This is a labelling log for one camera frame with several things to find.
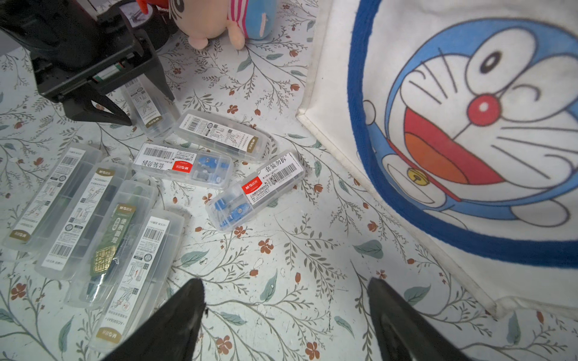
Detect clear case blue parts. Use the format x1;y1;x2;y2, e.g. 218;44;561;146
132;143;234;190
206;150;306;232

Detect clear pen case green label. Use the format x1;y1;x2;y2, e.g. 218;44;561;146
64;180;158;309

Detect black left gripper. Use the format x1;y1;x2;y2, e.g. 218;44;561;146
1;1;175;126

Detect pink boy plush doll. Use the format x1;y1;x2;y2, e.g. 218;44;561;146
169;0;278;51

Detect white Doraemon canvas bag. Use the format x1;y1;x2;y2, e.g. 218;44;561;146
297;1;577;318

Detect clear compass case gold label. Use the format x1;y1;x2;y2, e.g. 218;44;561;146
175;110;269;163

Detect red plush toy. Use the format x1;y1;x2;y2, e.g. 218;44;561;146
136;0;169;14

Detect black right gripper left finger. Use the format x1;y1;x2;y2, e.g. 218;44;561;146
105;278;206;361

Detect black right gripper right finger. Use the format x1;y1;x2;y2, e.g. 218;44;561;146
367;278;468;361

